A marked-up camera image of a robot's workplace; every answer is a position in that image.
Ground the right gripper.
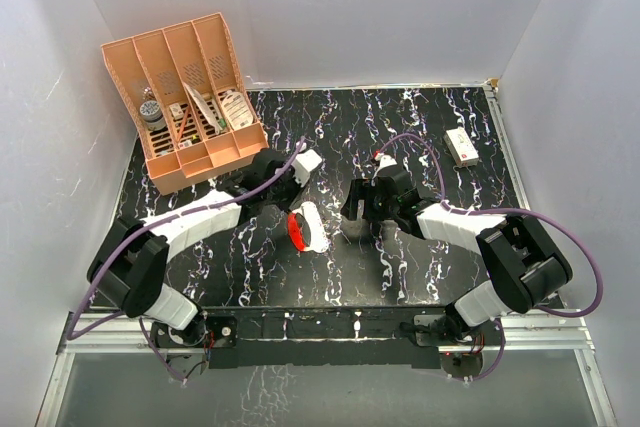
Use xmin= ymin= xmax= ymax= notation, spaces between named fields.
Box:
xmin=342 ymin=178 xmax=399 ymax=221

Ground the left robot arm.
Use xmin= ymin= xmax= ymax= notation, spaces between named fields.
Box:
xmin=87 ymin=148 xmax=322 ymax=346

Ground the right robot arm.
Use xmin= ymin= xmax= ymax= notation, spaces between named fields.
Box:
xmin=341 ymin=165 xmax=573 ymax=344

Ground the white blister pack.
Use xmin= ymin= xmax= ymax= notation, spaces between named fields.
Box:
xmin=221 ymin=90 xmax=254 ymax=130

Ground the small white cardboard box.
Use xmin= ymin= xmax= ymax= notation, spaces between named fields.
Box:
xmin=444 ymin=127 xmax=479 ymax=167

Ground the white paper packet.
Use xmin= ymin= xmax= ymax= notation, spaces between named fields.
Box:
xmin=183 ymin=82 xmax=226 ymax=134

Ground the orange pencil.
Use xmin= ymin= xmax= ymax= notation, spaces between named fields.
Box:
xmin=177 ymin=105 xmax=192 ymax=144

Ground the small white card box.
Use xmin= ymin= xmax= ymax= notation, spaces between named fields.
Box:
xmin=169 ymin=103 xmax=184 ymax=121

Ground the orange plastic desk organizer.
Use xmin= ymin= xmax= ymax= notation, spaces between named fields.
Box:
xmin=101 ymin=13 xmax=268 ymax=195

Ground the round grey tin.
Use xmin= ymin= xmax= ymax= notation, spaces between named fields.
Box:
xmin=139 ymin=100 xmax=166 ymax=131

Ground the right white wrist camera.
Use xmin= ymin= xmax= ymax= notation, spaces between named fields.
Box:
xmin=374 ymin=152 xmax=400 ymax=178

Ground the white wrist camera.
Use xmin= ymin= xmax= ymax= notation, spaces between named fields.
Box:
xmin=292 ymin=149 xmax=323 ymax=187
xmin=374 ymin=152 xmax=400 ymax=178

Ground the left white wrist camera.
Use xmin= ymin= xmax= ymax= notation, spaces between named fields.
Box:
xmin=292 ymin=149 xmax=323 ymax=187

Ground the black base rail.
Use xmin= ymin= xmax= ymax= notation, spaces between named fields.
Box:
xmin=150 ymin=306 xmax=501 ymax=369

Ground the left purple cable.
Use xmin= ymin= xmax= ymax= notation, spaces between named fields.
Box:
xmin=65 ymin=135 xmax=307 ymax=383

